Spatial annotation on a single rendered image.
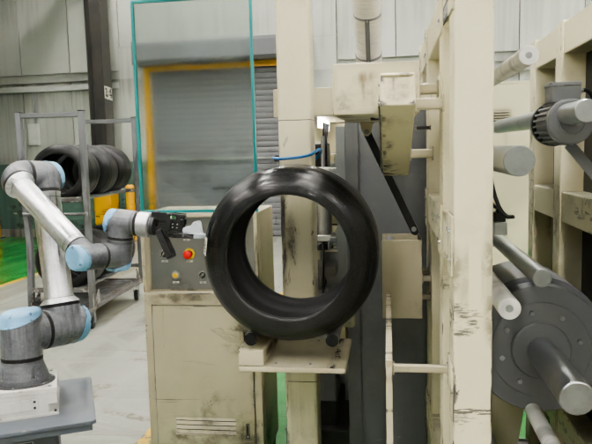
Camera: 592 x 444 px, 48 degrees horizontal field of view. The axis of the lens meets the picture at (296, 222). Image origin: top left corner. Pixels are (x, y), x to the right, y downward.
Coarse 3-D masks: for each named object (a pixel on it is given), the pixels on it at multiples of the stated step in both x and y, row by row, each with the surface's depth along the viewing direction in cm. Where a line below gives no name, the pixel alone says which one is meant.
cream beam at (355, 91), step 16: (336, 64) 188; (352, 64) 188; (368, 64) 187; (384, 64) 186; (400, 64) 186; (416, 64) 185; (336, 80) 189; (352, 80) 188; (368, 80) 187; (416, 80) 185; (336, 96) 189; (352, 96) 189; (368, 96) 188; (336, 112) 190; (352, 112) 189; (368, 112) 188
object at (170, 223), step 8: (152, 216) 234; (160, 216) 233; (168, 216) 231; (176, 216) 235; (184, 216) 235; (152, 224) 233; (160, 224) 234; (168, 224) 231; (176, 224) 232; (184, 224) 237; (152, 232) 234; (168, 232) 232; (176, 232) 232
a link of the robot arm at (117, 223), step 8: (104, 216) 234; (112, 216) 233; (120, 216) 233; (128, 216) 233; (136, 216) 233; (104, 224) 234; (112, 224) 233; (120, 224) 233; (128, 224) 232; (112, 232) 234; (120, 232) 233; (128, 232) 234
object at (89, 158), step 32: (64, 160) 647; (96, 160) 598; (128, 160) 675; (64, 192) 613; (96, 192) 628; (32, 256) 585; (32, 288) 587; (96, 288) 666; (128, 288) 662; (96, 320) 594
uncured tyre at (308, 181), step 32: (256, 192) 217; (288, 192) 215; (320, 192) 214; (352, 192) 219; (224, 224) 219; (352, 224) 214; (224, 256) 220; (352, 256) 214; (224, 288) 222; (256, 288) 250; (352, 288) 216; (256, 320) 222; (288, 320) 219; (320, 320) 219
